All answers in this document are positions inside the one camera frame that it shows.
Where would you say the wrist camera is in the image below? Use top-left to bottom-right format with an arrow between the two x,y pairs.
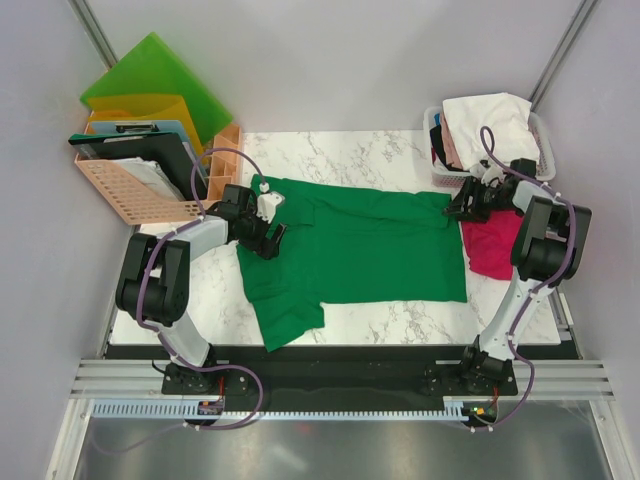
470,160 -> 505,186
257,181 -> 285,224

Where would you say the green t shirt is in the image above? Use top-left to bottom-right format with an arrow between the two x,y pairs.
237,177 -> 467,352

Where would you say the black t shirt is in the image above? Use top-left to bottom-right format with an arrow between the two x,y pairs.
429,125 -> 446,165

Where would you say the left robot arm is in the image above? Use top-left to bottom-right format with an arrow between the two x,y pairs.
115,183 -> 286,393

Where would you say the pink t shirt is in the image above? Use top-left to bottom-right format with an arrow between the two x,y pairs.
440,116 -> 464,171

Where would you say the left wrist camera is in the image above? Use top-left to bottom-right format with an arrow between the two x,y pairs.
257,181 -> 285,224

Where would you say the yellow plastic folder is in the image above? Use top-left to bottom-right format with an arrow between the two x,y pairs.
88,94 -> 199,139

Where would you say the peach file organizer basket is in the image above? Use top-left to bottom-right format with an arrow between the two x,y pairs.
73,109 -> 245,227

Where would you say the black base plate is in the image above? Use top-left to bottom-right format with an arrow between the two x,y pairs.
161,345 -> 518,397

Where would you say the blue clipboard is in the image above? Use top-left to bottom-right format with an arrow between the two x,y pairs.
89,119 -> 203,166

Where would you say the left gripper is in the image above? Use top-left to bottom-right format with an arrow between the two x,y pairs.
239,204 -> 286,261

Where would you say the green plastic folder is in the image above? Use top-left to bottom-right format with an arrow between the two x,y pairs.
80,33 -> 233,142

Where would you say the white laundry basket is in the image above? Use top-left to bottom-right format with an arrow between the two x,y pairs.
423,106 -> 556,189

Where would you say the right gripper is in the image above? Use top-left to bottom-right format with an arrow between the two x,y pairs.
442,175 -> 519,224

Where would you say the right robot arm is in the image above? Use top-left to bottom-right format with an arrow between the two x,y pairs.
443,159 -> 592,394

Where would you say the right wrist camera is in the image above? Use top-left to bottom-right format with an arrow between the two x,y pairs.
470,160 -> 505,186

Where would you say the black binder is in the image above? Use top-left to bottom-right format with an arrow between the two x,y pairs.
68,132 -> 194,200

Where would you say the red t shirt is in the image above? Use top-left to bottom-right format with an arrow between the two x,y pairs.
461,211 -> 522,281

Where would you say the white cable duct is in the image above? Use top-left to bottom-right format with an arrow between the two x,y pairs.
91,399 -> 469,421

